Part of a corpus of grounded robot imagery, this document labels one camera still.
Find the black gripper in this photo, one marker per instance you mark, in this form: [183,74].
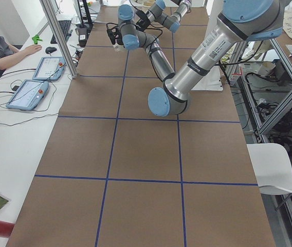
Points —
[116,42]

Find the white mug with handle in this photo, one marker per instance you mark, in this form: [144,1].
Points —
[118,47]

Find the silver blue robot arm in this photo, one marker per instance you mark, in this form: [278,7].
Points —
[238,21]
[156,13]

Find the black keyboard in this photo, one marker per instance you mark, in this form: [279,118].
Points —
[65,27]

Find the black computer mouse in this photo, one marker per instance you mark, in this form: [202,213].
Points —
[50,50]

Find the upper blue teach pendant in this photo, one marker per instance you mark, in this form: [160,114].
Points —
[49,68]

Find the blue teach pendant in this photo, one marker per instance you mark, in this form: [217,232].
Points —
[28,95]
[49,68]

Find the green clamp toy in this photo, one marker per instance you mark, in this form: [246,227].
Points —
[36,39]

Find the lower blue teach pendant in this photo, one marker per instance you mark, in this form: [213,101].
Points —
[28,95]

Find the white chair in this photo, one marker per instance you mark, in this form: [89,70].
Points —
[272,168]

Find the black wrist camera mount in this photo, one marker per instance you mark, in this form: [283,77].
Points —
[114,34]

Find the aluminium frame post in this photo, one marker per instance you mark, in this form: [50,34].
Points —
[56,30]

